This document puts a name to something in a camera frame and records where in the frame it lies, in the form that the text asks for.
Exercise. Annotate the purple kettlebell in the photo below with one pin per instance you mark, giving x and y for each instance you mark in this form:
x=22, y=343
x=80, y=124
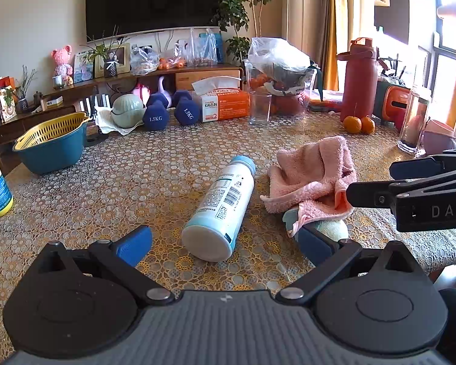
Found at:
x=165, y=95

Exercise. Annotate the white bottle with blue cap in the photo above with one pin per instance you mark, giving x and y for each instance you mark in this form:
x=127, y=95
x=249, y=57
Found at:
x=220, y=205

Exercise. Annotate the plastic bag with dark items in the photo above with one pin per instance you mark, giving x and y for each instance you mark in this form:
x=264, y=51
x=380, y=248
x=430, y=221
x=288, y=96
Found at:
x=144, y=61

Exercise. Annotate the pink fluffy towel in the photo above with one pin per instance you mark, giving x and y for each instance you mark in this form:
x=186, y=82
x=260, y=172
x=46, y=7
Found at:
x=311, y=175

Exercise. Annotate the pink cup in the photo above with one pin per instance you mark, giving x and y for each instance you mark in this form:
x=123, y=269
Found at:
x=439, y=138

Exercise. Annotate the small potted plant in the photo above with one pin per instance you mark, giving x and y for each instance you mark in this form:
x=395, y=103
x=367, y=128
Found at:
x=110, y=68

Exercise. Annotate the green ceramic pot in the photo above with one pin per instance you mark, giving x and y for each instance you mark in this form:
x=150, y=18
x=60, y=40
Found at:
x=127, y=110

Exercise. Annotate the blue paper bag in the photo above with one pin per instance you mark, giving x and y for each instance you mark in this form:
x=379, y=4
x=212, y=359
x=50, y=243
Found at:
x=219, y=47

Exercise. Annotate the pile of small oranges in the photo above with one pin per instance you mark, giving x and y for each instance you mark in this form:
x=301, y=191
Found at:
x=171, y=64

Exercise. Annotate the tall glass tumbler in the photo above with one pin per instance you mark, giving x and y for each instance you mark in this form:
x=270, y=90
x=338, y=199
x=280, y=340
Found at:
x=414, y=121

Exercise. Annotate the white router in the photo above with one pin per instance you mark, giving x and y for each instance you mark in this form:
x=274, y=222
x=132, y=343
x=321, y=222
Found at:
x=95, y=104

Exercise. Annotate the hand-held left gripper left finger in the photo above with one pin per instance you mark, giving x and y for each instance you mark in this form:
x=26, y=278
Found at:
x=133, y=245

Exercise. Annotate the orange fruit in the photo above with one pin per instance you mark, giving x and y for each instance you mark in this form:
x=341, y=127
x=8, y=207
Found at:
x=368, y=125
x=352, y=124

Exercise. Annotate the blue photo print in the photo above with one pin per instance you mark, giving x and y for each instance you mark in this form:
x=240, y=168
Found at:
x=83, y=66

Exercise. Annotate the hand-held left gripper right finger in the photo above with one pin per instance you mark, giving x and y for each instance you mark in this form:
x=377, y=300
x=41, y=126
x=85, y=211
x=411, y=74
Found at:
x=315, y=245

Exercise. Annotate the pink bear figure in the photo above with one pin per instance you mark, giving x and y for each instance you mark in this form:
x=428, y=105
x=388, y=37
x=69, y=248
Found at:
x=62, y=61

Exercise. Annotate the clear drinking glass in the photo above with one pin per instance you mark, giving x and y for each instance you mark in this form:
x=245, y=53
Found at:
x=260, y=108

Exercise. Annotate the patterned lace tablecloth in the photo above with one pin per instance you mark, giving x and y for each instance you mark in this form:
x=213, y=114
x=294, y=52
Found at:
x=136, y=182

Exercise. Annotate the orange and green box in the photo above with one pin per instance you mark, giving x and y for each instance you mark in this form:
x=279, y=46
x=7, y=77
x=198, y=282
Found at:
x=397, y=100

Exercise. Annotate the window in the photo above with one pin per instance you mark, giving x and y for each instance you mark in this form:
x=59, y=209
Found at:
x=444, y=45

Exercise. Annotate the red water bottle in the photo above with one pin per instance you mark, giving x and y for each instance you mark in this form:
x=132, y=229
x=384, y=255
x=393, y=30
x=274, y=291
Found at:
x=359, y=83

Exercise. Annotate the blue dumbbell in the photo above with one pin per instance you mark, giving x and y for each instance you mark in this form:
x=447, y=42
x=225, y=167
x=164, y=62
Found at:
x=155, y=116
x=185, y=110

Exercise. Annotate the orange tissue box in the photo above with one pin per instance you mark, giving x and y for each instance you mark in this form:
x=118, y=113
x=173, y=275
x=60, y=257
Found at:
x=224, y=104

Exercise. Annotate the wooden photo frame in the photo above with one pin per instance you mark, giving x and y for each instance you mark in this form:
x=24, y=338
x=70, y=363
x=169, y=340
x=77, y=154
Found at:
x=123, y=59

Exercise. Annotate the wooden television console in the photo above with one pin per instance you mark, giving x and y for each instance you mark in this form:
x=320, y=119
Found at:
x=209, y=76

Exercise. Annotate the white cloth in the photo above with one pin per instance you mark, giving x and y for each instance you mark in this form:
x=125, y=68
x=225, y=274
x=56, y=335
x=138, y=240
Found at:
x=104, y=121

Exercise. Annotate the large clear plastic bag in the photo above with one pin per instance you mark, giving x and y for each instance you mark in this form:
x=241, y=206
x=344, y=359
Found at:
x=197, y=51

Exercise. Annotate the stack of colourful books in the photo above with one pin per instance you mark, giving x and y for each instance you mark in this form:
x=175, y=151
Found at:
x=325, y=100

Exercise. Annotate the small metal cup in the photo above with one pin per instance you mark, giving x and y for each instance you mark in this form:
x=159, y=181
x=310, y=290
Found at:
x=57, y=81

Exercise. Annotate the pink kettle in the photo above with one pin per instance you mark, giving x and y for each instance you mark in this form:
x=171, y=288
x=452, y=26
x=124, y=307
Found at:
x=141, y=92

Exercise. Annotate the clear container with oranges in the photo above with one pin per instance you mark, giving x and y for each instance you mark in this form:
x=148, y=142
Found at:
x=288, y=100

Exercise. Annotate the yellow curtain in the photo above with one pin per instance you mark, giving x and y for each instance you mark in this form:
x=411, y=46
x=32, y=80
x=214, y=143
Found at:
x=338, y=19

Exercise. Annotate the black television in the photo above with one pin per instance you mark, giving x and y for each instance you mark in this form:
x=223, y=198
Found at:
x=155, y=0

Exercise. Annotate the blue plastic basin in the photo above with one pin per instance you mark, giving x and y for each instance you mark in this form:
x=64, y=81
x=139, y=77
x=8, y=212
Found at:
x=49, y=156

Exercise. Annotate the pot with dry twigs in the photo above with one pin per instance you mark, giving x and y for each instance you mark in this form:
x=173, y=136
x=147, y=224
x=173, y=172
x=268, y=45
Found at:
x=22, y=100

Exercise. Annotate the yellow plastic colander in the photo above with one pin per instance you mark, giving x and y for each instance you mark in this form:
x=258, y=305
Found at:
x=49, y=131

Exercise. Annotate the pale green plush toy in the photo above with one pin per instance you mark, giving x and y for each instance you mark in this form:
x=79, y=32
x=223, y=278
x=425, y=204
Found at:
x=332, y=230

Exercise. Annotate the tall green houseplant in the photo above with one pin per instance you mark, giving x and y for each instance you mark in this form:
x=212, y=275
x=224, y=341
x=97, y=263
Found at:
x=235, y=15

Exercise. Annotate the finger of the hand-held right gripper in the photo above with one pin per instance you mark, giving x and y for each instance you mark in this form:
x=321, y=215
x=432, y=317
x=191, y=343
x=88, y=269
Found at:
x=414, y=167
x=368, y=194

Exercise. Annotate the patterned gift bag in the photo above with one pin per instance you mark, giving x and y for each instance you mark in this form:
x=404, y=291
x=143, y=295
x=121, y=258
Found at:
x=7, y=104

